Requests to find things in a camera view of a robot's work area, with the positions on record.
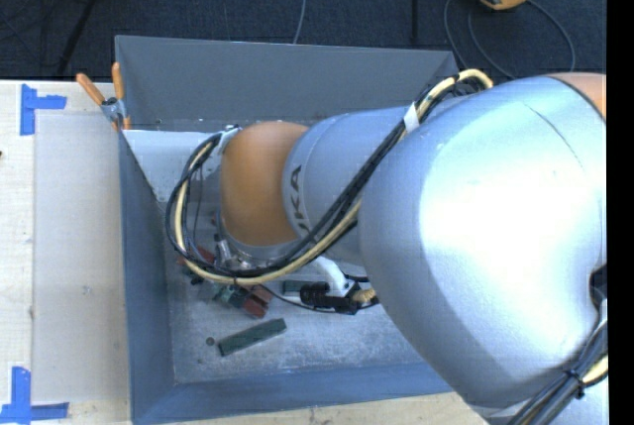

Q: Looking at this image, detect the red-brown flat block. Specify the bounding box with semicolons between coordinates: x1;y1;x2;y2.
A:
176;244;217;269
236;286;274;320

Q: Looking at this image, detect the dark green flat block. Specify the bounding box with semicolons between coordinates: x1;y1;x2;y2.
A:
281;279;318;296
217;317;288;358

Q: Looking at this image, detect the pale flat board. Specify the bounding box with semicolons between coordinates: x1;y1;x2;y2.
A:
30;109;131;405

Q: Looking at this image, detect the grey metal bin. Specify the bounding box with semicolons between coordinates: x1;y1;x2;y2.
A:
113;35;463;425

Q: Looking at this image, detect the black cylinder on white bracket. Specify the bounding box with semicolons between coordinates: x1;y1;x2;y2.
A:
298;255;377;316

